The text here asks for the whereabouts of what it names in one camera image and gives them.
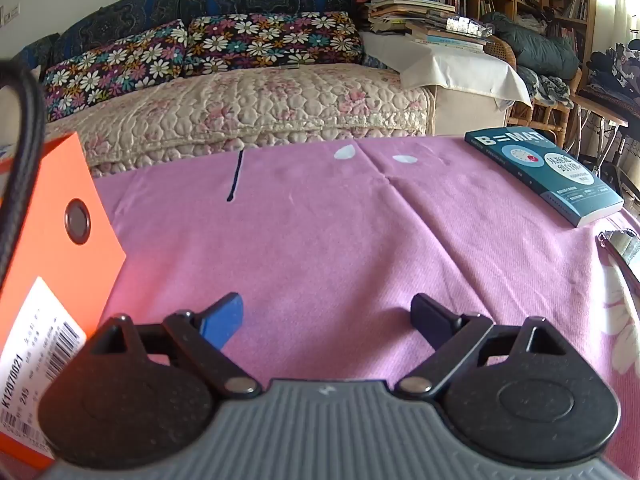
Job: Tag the white cloth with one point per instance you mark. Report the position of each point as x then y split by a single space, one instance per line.
450 65

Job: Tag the silver metal tool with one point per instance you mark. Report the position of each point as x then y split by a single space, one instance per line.
622 245

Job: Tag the wooden folding table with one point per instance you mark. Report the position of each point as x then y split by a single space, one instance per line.
600 107

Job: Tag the dark green jacket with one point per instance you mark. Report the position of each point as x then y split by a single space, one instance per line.
540 47

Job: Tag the grey patterned cloth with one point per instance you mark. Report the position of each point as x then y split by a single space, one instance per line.
550 87

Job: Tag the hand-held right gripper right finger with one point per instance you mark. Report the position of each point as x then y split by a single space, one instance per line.
432 317

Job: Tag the white wall socket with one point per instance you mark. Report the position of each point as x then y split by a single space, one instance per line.
11 12

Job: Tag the pile of dark clothes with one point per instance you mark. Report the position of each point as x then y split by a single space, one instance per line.
615 67

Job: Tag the pink tablecloth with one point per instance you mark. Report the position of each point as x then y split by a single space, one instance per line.
325 240

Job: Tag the orange cardboard box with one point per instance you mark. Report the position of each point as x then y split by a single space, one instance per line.
60 270

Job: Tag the beige side cabinet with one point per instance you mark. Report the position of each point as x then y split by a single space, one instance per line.
465 110

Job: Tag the teal book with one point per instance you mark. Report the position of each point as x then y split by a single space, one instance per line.
545 170

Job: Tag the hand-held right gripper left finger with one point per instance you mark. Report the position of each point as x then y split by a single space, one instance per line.
225 320

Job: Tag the stack of books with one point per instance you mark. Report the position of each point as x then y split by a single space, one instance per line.
415 20

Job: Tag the wicker chair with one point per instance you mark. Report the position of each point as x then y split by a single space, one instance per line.
545 115

